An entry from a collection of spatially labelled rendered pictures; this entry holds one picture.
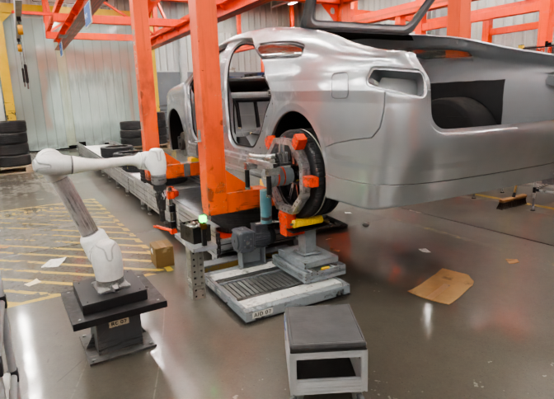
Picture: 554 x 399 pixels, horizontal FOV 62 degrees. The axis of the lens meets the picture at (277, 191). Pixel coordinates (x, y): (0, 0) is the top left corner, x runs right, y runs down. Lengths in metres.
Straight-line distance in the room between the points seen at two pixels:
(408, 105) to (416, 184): 0.46
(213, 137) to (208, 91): 0.34
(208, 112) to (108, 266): 1.40
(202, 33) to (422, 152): 1.82
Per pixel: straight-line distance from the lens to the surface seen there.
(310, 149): 3.14
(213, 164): 3.55
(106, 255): 2.75
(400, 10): 10.61
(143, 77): 5.37
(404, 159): 2.62
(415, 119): 2.61
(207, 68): 3.52
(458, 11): 5.19
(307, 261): 3.39
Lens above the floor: 1.42
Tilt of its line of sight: 12 degrees down
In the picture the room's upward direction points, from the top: 2 degrees counter-clockwise
